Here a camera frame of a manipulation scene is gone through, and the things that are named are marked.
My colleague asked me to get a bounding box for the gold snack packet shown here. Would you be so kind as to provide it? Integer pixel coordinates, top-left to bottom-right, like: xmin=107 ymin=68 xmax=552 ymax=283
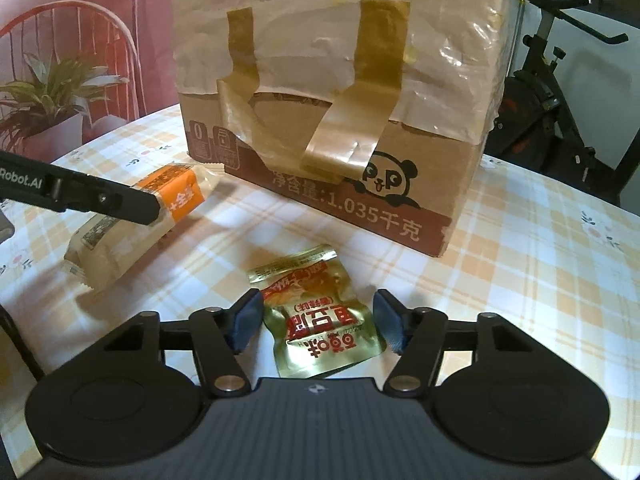
xmin=248 ymin=244 xmax=388 ymax=379

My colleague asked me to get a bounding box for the checked yellow tablecloth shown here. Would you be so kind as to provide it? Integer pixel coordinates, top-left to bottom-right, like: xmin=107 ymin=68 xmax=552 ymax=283
xmin=0 ymin=105 xmax=640 ymax=476

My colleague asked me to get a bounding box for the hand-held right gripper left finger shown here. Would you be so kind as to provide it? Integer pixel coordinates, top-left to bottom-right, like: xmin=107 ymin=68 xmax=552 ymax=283
xmin=102 ymin=290 xmax=264 ymax=397

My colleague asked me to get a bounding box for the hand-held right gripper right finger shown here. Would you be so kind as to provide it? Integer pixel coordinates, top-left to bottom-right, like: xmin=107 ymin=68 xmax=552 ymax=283
xmin=372 ymin=289 xmax=541 ymax=393

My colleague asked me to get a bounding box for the orange and cream snack packet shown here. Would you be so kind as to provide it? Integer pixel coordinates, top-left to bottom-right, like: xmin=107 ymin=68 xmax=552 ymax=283
xmin=64 ymin=162 xmax=222 ymax=295

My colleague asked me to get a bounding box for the black exercise bike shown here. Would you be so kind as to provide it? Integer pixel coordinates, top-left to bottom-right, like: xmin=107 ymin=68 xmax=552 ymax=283
xmin=482 ymin=0 xmax=640 ymax=208

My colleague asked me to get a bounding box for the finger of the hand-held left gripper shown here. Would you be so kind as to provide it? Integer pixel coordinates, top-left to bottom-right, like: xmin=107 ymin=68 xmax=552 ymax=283
xmin=50 ymin=166 xmax=163 ymax=227

